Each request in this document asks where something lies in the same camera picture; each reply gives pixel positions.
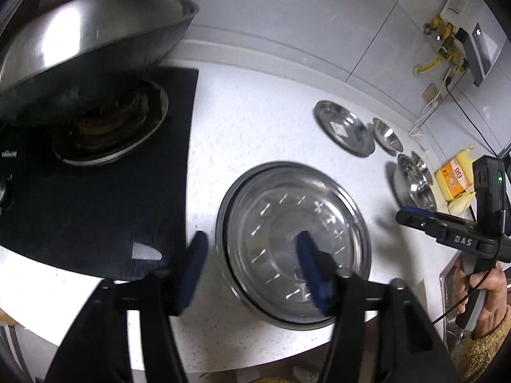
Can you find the person's right forearm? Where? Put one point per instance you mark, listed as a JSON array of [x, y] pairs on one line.
[[483, 359]]

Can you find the brass gas valve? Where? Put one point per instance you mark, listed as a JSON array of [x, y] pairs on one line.
[[447, 36]]

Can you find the medium steel plate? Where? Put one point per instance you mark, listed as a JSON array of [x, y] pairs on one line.
[[343, 129]]

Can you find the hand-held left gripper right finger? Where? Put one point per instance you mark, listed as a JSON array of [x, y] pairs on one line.
[[309, 267]]

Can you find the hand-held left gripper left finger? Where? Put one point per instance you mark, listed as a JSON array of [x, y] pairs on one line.
[[193, 271]]

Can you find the person's right hand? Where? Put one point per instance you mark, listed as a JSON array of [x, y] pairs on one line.
[[495, 299]]

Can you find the black wok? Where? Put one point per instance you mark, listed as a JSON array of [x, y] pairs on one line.
[[99, 83]]

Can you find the black glass cooktop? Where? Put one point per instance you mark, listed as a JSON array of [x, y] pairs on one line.
[[99, 215]]

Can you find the small steel bowl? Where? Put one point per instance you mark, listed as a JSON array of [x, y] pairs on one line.
[[386, 135]]

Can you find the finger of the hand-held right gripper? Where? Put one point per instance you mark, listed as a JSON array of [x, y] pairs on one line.
[[417, 219]]

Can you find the yellow detergent bottle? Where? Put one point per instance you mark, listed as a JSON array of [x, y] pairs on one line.
[[457, 177]]

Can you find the beige wall socket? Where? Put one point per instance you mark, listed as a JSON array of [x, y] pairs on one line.
[[431, 93]]

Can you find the deep steel bowl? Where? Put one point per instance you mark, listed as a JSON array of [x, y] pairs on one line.
[[413, 185]]

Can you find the grey water heater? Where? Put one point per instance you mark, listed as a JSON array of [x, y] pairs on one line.
[[481, 50]]

